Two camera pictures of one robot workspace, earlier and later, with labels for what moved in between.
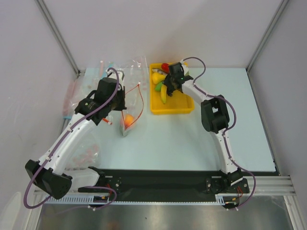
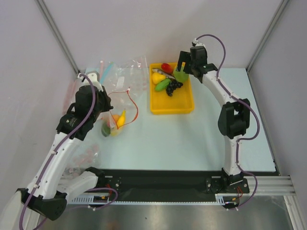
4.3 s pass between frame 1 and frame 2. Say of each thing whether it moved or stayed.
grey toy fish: stayed
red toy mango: stayed
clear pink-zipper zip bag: stayed
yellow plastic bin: stayed
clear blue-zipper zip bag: stayed
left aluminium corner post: stayed
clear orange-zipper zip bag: moved
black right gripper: moved
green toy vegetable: stayed
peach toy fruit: moved
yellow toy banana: moved
